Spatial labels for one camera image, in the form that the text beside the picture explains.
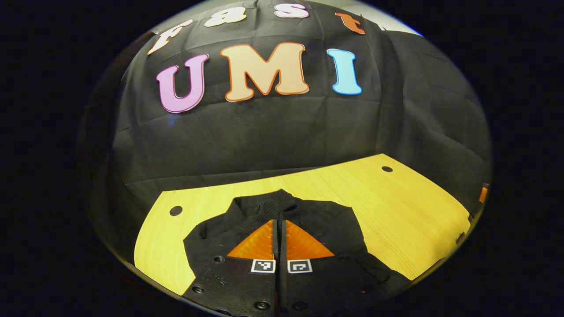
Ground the black backdrop cloth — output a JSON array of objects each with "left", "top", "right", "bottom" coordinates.
[{"left": 77, "top": 0, "right": 492, "bottom": 265}]

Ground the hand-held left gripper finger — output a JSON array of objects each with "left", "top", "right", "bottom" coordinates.
[
  {"left": 183, "top": 219, "right": 279, "bottom": 317},
  {"left": 279, "top": 219, "right": 379, "bottom": 317}
]

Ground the black button shirt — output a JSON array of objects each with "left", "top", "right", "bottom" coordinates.
[{"left": 183, "top": 189, "right": 412, "bottom": 304}]

